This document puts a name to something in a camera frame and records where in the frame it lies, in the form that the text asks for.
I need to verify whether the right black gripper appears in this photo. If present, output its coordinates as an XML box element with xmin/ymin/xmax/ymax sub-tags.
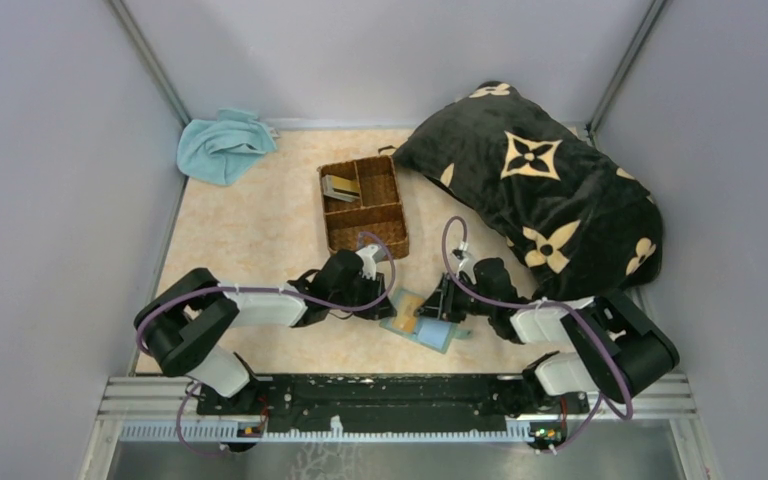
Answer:
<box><xmin>414</xmin><ymin>272</ymin><xmax>496</xmax><ymax>323</ymax></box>

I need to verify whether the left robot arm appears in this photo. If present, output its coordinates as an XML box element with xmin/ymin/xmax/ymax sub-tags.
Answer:
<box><xmin>134</xmin><ymin>244</ymin><xmax>394</xmax><ymax>414</ymax></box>

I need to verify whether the gold card stack in basket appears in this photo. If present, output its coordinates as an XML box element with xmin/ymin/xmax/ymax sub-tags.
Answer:
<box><xmin>321</xmin><ymin>175</ymin><xmax>361</xmax><ymax>203</ymax></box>

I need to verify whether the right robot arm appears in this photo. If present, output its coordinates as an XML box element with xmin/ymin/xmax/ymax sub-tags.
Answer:
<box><xmin>416</xmin><ymin>252</ymin><xmax>680</xmax><ymax>412</ymax></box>

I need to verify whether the black floral pillow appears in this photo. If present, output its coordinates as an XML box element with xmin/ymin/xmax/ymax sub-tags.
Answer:
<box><xmin>393</xmin><ymin>80</ymin><xmax>665</xmax><ymax>300</ymax></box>

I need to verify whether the green leather card holder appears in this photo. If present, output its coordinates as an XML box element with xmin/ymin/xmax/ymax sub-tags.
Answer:
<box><xmin>380</xmin><ymin>288</ymin><xmax>473</xmax><ymax>353</ymax></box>

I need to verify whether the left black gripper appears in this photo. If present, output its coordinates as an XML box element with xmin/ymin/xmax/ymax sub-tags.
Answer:
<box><xmin>330</xmin><ymin>269</ymin><xmax>397</xmax><ymax>320</ymax></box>

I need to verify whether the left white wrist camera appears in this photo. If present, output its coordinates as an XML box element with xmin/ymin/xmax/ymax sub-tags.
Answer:
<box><xmin>355</xmin><ymin>243</ymin><xmax>387</xmax><ymax>280</ymax></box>

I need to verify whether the aluminium frame rail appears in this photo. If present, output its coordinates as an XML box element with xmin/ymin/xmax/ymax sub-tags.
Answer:
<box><xmin>95</xmin><ymin>374</ymin><xmax>698</xmax><ymax>444</ymax></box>

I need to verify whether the brown woven divided basket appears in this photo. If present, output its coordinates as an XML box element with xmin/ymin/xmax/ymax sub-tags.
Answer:
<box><xmin>318</xmin><ymin>155</ymin><xmax>410</xmax><ymax>259</ymax></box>

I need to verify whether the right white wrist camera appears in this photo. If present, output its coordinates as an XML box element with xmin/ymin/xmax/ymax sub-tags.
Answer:
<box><xmin>451</xmin><ymin>241</ymin><xmax>476</xmax><ymax>284</ymax></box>

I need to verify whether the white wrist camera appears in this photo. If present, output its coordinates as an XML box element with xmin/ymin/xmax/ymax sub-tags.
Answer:
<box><xmin>355</xmin><ymin>243</ymin><xmax>387</xmax><ymax>280</ymax></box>
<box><xmin>451</xmin><ymin>241</ymin><xmax>476</xmax><ymax>284</ymax></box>

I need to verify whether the light blue cloth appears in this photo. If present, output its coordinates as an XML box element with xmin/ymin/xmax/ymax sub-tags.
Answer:
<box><xmin>176</xmin><ymin>108</ymin><xmax>279</xmax><ymax>186</ymax></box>

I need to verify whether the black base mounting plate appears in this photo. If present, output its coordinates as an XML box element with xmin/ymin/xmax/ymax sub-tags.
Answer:
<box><xmin>196</xmin><ymin>374</ymin><xmax>590</xmax><ymax>433</ymax></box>

